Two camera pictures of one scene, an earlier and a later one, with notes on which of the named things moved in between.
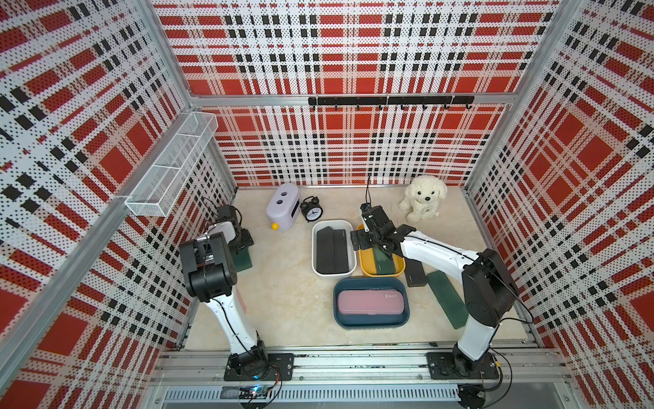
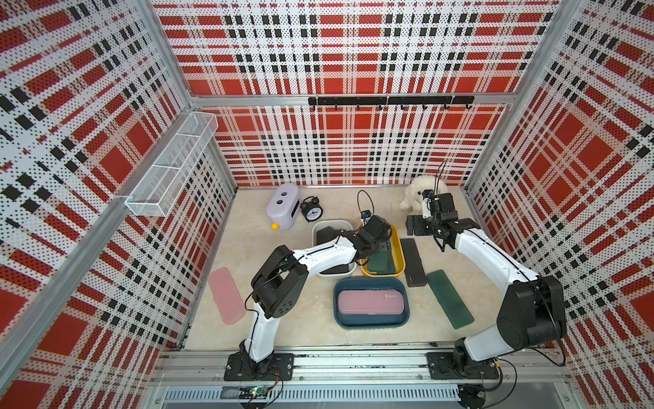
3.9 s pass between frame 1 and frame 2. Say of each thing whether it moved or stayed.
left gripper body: moved
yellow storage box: stayed
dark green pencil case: moved
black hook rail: stayed
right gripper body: moved
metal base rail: stayed
